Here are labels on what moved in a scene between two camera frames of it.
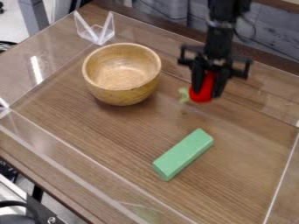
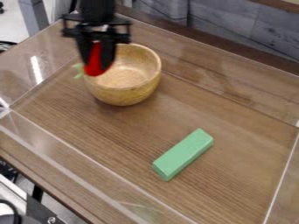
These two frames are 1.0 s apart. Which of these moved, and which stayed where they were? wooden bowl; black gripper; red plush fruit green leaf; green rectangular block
Moved: black gripper; red plush fruit green leaf
Stayed: wooden bowl; green rectangular block
